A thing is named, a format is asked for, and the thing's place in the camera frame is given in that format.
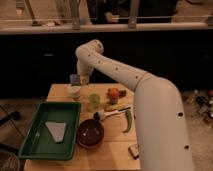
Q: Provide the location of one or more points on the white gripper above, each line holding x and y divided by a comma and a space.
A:
84, 70

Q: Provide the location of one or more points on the blue sponge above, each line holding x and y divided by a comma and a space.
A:
75, 80

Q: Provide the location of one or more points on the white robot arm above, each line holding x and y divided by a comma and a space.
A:
161, 127

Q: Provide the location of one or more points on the white paper cup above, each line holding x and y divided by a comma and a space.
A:
74, 91

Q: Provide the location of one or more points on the green translucent cup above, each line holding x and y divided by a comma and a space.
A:
94, 100

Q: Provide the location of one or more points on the orange toy fruit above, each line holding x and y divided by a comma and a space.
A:
113, 95

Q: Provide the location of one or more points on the dark brown toy piece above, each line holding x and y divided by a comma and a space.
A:
122, 93

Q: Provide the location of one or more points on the dark red bowl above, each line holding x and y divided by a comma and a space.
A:
90, 133

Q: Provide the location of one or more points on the green chili pepper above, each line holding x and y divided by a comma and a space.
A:
129, 121

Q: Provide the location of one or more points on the grey folded cloth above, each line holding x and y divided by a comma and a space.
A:
57, 130

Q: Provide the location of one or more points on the black stand leg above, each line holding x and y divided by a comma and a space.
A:
9, 117

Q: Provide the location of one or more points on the green plastic tray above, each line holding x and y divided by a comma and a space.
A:
39, 144

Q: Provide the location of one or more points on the wooden block brush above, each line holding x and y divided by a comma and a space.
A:
133, 150

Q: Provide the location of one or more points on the white handled brush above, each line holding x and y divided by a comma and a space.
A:
101, 115

